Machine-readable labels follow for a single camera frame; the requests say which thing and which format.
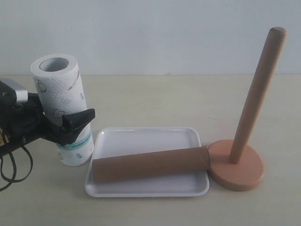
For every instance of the white rectangular plastic tray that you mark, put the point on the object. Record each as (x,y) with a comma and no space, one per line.
(117,141)

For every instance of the printed white paper towel roll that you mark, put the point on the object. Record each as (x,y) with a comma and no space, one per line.
(59,86)

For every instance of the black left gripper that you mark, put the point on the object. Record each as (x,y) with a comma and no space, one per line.
(26,122)

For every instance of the brown cardboard tube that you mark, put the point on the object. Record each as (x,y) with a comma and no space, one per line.
(149,165)

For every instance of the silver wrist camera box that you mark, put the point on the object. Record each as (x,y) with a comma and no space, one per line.
(12,92)

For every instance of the wooden paper towel holder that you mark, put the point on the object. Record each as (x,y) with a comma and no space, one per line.
(234,164)

